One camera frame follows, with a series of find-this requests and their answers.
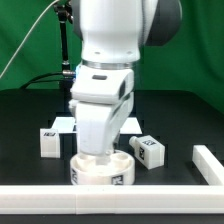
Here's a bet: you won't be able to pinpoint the white barrier rail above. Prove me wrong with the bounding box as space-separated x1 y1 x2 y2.
0 185 224 214
192 145 224 186

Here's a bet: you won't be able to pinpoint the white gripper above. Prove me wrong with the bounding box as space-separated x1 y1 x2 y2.
69 65 134 156

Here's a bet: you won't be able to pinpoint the white cable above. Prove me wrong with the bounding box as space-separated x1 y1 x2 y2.
0 0 61 80

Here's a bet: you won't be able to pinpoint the black cables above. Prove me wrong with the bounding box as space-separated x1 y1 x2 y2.
19 71 66 90

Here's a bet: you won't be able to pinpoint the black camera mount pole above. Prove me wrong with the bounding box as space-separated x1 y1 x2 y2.
54 0 75 90

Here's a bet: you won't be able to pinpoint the white right barrier rail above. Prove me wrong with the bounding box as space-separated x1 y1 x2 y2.
192 145 224 186

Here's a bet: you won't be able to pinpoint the white round stool seat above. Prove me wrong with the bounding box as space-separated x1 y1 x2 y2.
70 150 135 185

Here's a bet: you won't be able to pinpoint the white front barrier rail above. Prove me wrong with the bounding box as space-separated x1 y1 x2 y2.
0 185 224 214

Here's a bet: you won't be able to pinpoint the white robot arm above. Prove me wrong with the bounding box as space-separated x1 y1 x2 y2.
71 0 182 155

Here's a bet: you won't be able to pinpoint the paper sheet with markers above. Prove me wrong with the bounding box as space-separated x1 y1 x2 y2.
52 117 142 134

